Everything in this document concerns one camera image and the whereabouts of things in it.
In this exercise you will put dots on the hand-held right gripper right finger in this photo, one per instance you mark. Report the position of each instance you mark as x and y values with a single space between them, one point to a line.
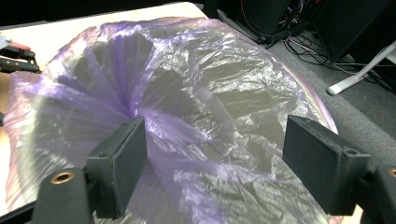
323 165

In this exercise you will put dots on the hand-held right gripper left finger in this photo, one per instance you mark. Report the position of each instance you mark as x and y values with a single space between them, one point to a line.
120 168

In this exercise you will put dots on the purple plastic trash bag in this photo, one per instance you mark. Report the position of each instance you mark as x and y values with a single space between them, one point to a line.
202 93

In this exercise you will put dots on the white metal stand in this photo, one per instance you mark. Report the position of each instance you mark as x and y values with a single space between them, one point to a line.
351 81

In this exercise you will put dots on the dark box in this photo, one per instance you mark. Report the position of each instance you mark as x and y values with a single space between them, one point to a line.
348 25

